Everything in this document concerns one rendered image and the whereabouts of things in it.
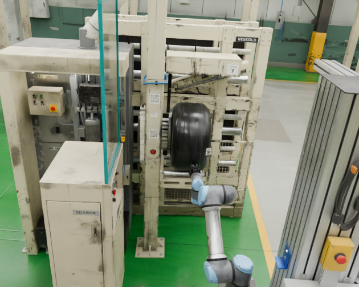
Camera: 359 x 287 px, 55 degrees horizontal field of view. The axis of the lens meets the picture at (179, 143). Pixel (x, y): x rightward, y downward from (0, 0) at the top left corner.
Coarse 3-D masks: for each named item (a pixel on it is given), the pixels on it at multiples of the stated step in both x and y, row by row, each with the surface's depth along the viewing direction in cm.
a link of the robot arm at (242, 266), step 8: (240, 256) 191; (232, 264) 187; (240, 264) 185; (248, 264) 187; (232, 272) 184; (240, 272) 185; (248, 272) 185; (232, 280) 185; (240, 280) 186; (248, 280) 188
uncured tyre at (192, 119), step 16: (176, 112) 262; (192, 112) 260; (208, 112) 265; (176, 128) 255; (192, 128) 254; (208, 128) 257; (176, 144) 255; (192, 144) 254; (208, 144) 257; (176, 160) 261; (192, 160) 260; (208, 160) 266
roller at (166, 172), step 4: (164, 172) 277; (168, 172) 277; (172, 172) 277; (176, 172) 277; (180, 172) 278; (184, 172) 278; (188, 172) 278; (204, 172) 279; (180, 176) 279; (184, 176) 279; (188, 176) 279; (204, 176) 279
